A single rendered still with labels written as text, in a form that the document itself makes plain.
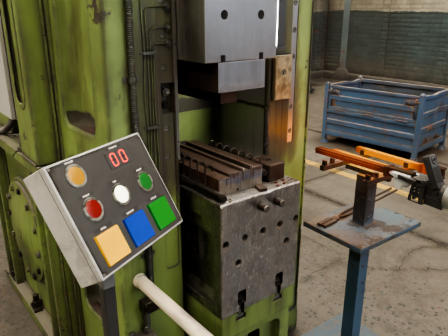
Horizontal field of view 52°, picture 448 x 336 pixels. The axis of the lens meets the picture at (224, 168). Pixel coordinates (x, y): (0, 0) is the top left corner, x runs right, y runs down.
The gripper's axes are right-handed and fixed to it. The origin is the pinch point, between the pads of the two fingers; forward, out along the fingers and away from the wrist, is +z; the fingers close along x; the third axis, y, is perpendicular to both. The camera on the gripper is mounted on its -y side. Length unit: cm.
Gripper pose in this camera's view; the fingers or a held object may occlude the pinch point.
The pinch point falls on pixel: (394, 170)
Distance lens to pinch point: 172.3
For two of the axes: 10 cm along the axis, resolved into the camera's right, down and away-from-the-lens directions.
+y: -0.3, 9.4, 3.4
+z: -5.9, -2.9, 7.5
